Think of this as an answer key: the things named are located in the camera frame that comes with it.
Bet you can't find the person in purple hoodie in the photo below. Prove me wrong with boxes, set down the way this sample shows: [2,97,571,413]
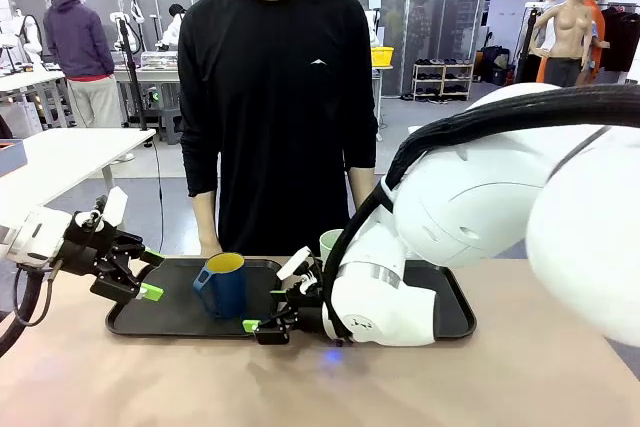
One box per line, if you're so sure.
[42,0,124,129]

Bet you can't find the beige mannequin dark trousers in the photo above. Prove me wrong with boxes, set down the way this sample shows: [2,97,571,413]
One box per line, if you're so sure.
[528,0,595,89]

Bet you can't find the black plastic tray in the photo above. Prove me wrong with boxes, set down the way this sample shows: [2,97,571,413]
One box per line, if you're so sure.
[279,260,478,344]
[104,256,287,339]

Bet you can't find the white background desk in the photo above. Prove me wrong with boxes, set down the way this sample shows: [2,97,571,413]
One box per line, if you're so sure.
[0,64,69,129]

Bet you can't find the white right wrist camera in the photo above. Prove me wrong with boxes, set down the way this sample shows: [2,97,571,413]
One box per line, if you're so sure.
[275,246,313,281]

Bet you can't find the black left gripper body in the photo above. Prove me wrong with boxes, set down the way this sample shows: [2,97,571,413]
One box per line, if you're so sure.
[62,211,122,279]

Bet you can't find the rack of black clothes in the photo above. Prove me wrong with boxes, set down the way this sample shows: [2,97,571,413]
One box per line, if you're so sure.
[598,4,640,73]

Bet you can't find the person in white top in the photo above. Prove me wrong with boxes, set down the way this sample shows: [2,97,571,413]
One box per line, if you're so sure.
[158,2,189,52]

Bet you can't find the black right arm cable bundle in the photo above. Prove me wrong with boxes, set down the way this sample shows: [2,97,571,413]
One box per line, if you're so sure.
[322,83,640,344]

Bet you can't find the grey box orange inside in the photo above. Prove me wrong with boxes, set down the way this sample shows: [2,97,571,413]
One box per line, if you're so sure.
[0,138,28,179]

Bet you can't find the black tripod stand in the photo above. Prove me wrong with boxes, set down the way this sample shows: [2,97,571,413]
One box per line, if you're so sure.
[113,14,150,132]

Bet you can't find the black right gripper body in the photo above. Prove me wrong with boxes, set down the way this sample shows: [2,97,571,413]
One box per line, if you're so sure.
[283,285,327,334]

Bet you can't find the pale green plastic cup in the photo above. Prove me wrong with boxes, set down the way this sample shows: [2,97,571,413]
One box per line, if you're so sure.
[318,228,347,261]

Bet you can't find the person's left forearm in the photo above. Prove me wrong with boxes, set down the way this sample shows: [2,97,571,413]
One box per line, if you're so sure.
[346,166,377,222]

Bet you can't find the mannequin in orange garment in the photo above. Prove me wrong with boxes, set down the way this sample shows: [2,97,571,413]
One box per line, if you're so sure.
[579,0,612,87]

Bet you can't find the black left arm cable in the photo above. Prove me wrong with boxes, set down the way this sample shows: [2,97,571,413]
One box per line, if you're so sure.
[0,257,65,359]

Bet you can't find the white side table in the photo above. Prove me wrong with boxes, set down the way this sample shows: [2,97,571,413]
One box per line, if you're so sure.
[0,127,157,209]

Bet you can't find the person's torso black shirt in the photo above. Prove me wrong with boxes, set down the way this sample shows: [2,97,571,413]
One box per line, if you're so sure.
[176,0,379,258]

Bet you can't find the blue mug yellow inside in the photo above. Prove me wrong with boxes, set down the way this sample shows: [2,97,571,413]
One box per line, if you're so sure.
[192,252,248,321]

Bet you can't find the white shoe rack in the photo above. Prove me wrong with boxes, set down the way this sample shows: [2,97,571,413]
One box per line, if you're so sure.
[411,61,474,102]

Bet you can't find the person's right forearm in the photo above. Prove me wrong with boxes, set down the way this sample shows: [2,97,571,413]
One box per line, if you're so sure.
[190,188,222,247]

